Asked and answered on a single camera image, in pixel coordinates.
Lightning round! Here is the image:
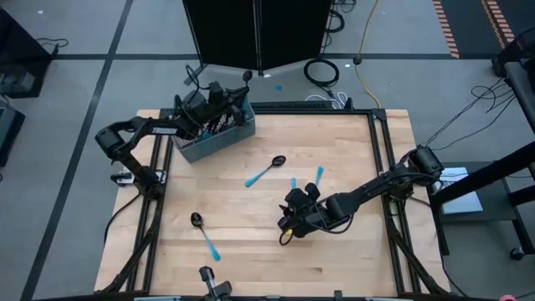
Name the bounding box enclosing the neighbouring grey work table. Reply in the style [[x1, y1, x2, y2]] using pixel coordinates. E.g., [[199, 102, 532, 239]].
[[491, 28, 535, 135]]

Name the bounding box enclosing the black case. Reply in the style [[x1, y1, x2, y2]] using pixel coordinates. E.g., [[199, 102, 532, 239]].
[[0, 104, 26, 168]]

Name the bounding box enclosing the coiled black cable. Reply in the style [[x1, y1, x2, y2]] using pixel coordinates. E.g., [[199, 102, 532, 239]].
[[324, 8, 346, 34], [303, 57, 341, 88]]

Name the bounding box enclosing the black side cabinet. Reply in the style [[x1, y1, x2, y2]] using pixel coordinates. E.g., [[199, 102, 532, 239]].
[[0, 8, 54, 99]]

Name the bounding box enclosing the black folding screen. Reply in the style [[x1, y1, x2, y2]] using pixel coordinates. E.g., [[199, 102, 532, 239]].
[[182, 0, 334, 87]]

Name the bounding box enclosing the long yellow cable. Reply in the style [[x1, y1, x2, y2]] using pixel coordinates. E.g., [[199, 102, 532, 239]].
[[353, 0, 383, 109]]

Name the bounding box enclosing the black wheeled stand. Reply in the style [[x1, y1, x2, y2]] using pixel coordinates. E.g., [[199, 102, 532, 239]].
[[428, 140, 535, 261]]

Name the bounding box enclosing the white cable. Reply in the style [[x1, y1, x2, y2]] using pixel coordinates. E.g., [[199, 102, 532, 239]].
[[303, 90, 349, 110]]

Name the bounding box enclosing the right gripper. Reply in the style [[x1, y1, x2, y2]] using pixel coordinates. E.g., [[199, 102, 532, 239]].
[[278, 182, 331, 239]]

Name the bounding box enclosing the white booklet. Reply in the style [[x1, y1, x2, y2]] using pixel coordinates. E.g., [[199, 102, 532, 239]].
[[432, 166, 485, 216]]

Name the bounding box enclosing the grey plastic cutlery basket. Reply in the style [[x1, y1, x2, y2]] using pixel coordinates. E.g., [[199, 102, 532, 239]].
[[171, 98, 257, 164]]

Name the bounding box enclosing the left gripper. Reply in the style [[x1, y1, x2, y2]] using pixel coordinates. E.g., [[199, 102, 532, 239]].
[[207, 81, 252, 126]]

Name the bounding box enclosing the black power strip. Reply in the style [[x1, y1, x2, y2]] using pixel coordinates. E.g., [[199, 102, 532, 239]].
[[253, 99, 334, 111]]

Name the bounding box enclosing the grey box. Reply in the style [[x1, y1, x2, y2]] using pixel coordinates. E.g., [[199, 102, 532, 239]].
[[0, 70, 37, 98]]

